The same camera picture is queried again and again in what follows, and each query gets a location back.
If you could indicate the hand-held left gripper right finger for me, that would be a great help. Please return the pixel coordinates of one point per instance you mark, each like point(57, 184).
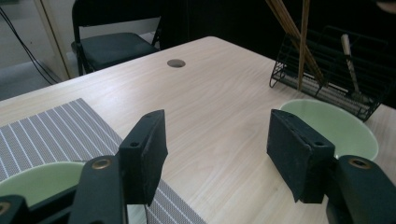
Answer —
point(295, 155)

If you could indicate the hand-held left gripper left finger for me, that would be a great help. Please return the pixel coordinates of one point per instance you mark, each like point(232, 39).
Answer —
point(143, 155)

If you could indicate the green ceramic bowl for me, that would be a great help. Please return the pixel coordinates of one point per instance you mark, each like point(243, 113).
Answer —
point(342, 130)
point(37, 183)

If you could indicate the striped grey placemat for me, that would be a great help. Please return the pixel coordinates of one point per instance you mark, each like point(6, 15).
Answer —
point(62, 130)

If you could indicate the dark round table grommet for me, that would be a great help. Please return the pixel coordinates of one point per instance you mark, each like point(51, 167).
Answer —
point(176, 63)

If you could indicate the metal spoon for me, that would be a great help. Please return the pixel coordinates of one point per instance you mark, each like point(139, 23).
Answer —
point(351, 65)

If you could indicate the black folding chair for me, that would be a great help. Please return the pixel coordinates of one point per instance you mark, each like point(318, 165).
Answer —
point(115, 49)

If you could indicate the dark curtain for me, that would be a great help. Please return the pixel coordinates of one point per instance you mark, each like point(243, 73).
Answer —
point(218, 18)

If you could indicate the beige wall post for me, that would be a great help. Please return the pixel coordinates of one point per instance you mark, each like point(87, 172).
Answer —
point(51, 37)

